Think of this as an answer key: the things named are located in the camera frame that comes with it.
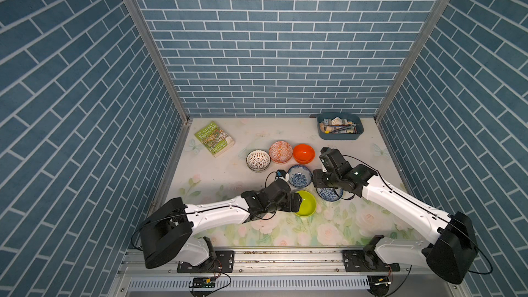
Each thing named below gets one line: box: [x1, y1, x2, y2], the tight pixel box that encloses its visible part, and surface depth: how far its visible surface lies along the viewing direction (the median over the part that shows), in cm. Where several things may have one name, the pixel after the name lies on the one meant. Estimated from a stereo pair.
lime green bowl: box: [294, 189, 317, 218], surface depth 86 cm
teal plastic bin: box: [316, 112, 364, 141], surface depth 114 cm
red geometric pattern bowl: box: [268, 140, 293, 165], surface depth 103 cm
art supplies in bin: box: [319, 116, 360, 135], surface depth 118 cm
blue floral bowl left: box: [288, 164, 313, 188], surface depth 96 cm
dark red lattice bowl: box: [246, 149, 272, 172], surface depth 101 cm
